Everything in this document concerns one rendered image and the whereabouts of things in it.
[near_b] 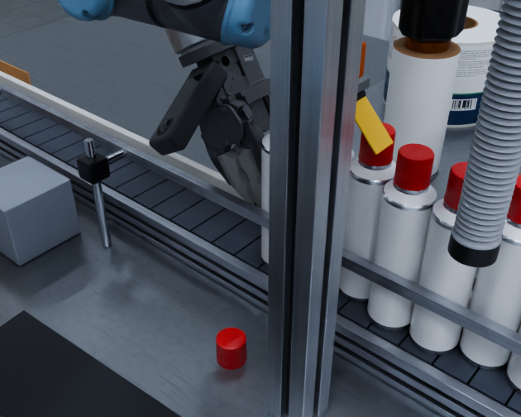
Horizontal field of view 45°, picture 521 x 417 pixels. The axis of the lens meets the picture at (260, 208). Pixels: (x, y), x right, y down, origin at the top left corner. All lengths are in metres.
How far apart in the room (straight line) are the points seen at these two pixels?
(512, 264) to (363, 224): 0.15
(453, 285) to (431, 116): 0.33
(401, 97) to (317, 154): 0.45
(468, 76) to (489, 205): 0.63
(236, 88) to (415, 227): 0.28
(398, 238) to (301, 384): 0.16
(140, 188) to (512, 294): 0.53
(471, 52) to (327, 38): 0.67
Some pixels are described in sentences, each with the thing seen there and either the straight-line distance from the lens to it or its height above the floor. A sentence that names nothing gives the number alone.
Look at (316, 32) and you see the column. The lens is 0.41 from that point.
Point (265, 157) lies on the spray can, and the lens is 0.68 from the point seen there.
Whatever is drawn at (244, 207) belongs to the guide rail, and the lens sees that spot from 0.72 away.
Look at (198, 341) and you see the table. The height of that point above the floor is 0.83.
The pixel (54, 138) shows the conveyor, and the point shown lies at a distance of 1.09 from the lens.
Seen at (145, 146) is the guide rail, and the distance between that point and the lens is 0.96.
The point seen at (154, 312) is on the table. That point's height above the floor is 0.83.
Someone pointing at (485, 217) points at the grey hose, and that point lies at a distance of 0.47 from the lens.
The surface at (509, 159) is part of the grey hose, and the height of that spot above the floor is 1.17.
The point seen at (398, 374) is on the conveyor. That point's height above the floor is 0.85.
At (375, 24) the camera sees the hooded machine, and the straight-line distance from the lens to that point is 3.21.
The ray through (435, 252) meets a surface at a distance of 0.61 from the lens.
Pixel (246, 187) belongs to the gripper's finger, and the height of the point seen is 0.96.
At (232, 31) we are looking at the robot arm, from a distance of 0.57.
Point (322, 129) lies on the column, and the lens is 0.44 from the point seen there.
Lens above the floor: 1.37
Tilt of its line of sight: 35 degrees down
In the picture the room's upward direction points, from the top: straight up
